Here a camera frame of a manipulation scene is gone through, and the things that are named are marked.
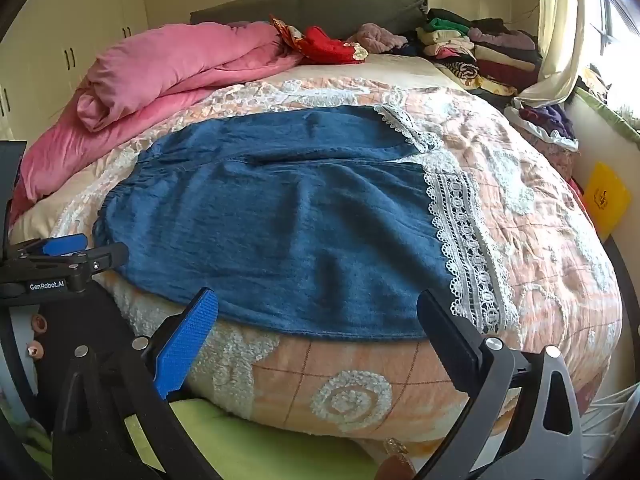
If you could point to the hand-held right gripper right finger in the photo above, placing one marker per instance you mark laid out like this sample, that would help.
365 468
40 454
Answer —
450 345

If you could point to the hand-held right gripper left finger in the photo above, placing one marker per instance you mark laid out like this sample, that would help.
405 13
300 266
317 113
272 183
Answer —
187 345

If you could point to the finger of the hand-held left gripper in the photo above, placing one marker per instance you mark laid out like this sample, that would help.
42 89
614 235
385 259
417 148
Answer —
62 245
107 257

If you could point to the blue pants with lace trim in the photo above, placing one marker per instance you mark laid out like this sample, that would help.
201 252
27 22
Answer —
280 220

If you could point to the person's left hand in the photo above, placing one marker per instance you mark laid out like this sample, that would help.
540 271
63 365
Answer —
35 321

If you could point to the person's right hand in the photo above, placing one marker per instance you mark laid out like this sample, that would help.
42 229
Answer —
397 465

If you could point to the green sheet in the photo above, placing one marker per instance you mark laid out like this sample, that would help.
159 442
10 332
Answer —
260 450

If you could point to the peach quilted bedspread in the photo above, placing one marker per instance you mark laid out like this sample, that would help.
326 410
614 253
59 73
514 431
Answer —
525 240

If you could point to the pink duvet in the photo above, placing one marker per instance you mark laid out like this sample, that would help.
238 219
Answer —
150 80

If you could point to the yellow card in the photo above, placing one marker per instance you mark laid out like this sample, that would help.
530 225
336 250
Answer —
605 200

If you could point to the cream wardrobe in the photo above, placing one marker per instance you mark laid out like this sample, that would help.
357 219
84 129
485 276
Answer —
65 25

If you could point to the purple clothes heap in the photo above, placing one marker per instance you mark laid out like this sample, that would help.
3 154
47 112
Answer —
547 120

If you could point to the green ledge cover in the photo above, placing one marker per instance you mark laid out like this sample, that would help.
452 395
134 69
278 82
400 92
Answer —
607 112

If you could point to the pile of folded clothes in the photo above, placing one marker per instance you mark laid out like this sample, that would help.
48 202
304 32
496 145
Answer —
480 55

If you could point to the red patterned cloth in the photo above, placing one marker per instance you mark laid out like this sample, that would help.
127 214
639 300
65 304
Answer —
325 42

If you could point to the cream curtain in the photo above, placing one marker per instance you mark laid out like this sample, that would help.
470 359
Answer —
560 50

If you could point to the pink fluffy cloth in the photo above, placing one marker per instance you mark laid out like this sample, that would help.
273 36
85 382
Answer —
375 37

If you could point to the grey headboard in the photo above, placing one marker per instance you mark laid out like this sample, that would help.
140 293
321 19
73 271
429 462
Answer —
350 10

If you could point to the window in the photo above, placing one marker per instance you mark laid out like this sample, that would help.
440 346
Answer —
615 30

